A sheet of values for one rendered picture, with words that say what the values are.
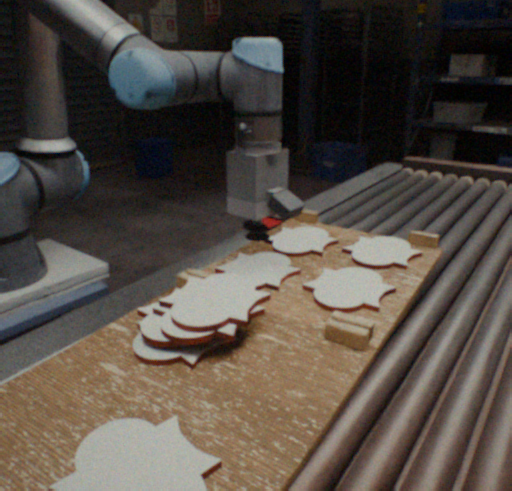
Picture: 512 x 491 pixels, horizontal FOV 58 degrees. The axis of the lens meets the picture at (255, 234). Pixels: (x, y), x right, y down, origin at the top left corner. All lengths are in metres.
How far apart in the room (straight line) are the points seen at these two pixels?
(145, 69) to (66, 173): 0.44
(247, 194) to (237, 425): 0.36
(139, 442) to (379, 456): 0.24
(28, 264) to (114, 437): 0.51
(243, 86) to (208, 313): 0.34
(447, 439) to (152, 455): 0.31
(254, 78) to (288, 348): 0.39
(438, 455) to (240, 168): 0.47
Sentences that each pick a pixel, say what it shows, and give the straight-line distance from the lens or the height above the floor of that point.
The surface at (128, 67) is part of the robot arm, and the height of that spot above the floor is 1.29.
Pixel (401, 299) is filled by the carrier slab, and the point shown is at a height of 0.94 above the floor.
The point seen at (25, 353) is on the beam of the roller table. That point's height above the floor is 0.92.
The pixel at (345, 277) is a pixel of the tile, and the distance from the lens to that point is 0.81.
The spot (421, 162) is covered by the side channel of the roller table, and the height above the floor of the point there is 0.94.
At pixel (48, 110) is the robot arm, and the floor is 1.20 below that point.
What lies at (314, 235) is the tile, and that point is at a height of 0.95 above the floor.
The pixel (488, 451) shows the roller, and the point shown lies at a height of 0.92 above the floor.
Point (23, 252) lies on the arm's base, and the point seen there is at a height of 0.96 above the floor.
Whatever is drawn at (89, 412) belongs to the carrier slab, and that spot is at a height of 0.94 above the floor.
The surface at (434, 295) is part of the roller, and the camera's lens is 0.85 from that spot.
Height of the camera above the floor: 1.30
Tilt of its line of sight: 21 degrees down
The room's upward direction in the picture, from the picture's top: straight up
